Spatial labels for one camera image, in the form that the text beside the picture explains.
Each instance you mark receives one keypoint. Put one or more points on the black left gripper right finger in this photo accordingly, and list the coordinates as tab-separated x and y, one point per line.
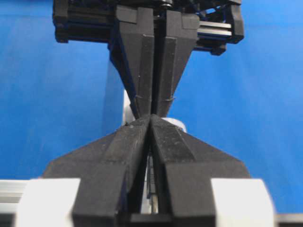
184	166

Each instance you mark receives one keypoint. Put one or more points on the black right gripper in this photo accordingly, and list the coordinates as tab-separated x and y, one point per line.
135	51

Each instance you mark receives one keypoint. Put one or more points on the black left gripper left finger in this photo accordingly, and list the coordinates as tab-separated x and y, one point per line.
111	171

